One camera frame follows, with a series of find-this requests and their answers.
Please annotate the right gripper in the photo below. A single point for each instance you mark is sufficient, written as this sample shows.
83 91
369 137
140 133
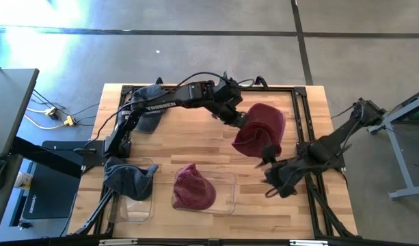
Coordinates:
281 179

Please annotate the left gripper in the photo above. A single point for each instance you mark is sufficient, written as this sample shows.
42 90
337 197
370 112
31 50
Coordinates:
231 116

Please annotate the maroon baseball cap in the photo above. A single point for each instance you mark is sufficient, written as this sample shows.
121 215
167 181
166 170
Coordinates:
192 189
260 130

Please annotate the clear plastic bin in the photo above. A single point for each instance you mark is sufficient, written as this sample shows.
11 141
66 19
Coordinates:
134 212
226 191

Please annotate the blue denim baseball cap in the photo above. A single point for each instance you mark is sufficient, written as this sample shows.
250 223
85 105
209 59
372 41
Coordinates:
128 177
151 123

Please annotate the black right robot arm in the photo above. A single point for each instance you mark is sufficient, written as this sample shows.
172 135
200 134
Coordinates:
342 133

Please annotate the yellow plug connector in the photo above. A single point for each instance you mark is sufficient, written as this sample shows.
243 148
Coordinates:
69 120

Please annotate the black white power plug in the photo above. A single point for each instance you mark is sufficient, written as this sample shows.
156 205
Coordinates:
52 112

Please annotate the black stand beam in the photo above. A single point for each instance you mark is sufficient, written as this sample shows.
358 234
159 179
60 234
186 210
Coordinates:
48 155

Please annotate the black mat white lettering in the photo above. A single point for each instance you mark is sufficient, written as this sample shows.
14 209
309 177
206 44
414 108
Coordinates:
48 194

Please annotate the grey side desk top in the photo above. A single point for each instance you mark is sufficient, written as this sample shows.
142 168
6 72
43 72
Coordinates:
11 109

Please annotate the black side desk panel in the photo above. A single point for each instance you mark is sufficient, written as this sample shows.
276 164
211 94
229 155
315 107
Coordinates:
5 212

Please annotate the black aluminium table frame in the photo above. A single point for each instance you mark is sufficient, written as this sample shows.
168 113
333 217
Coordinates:
264 88

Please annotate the black frame hook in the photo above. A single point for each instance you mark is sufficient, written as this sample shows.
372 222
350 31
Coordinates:
159 81
262 81

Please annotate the silver metal bracket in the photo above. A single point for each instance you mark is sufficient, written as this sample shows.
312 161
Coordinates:
308 243
117 242

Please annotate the grey metal table frame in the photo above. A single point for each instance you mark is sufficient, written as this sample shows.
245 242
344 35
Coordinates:
399 160

